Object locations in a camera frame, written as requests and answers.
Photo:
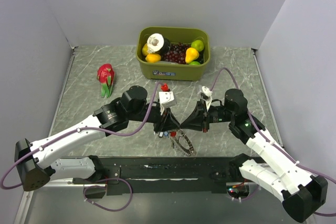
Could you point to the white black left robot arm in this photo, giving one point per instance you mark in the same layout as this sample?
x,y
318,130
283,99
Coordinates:
x,y
40,161

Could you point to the green fruit toy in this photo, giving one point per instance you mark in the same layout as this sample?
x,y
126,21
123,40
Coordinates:
x,y
194,63

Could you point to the dark red grape bunch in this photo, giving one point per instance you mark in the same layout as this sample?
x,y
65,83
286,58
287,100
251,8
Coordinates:
x,y
176,53

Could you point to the white black cylinder roll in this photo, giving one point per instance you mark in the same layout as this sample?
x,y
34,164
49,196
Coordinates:
x,y
158,44

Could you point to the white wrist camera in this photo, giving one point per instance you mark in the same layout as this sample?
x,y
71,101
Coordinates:
x,y
167,98
205,96

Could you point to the large silver toothed keyring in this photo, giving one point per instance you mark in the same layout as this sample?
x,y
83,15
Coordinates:
x,y
182,143

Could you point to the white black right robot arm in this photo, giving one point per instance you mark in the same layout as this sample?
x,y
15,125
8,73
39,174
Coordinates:
x,y
300,191

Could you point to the orange yellow mango toy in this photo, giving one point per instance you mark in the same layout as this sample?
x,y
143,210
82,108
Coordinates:
x,y
153,58

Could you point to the green lime toy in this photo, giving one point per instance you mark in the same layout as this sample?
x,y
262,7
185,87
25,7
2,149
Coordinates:
x,y
198,45

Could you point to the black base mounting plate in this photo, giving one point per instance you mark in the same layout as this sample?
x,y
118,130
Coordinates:
x,y
169,174

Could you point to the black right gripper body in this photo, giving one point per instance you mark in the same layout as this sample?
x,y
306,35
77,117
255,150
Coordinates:
x,y
215,114

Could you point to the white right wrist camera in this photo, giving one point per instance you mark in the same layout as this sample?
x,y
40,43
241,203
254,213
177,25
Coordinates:
x,y
205,96

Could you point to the red dragon fruit toy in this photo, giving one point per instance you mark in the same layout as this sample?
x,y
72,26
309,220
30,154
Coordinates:
x,y
105,75

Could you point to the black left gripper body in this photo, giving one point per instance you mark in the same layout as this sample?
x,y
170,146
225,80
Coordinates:
x,y
159,120

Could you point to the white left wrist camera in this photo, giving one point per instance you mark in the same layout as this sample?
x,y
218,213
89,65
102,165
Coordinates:
x,y
167,98

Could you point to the yellow lemon toy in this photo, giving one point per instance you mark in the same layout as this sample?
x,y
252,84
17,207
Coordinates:
x,y
144,50

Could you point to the olive green plastic bin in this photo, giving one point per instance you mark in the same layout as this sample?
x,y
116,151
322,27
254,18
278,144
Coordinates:
x,y
172,71

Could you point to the yellow pear toy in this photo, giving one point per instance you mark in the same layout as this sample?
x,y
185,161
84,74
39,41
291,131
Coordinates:
x,y
191,55

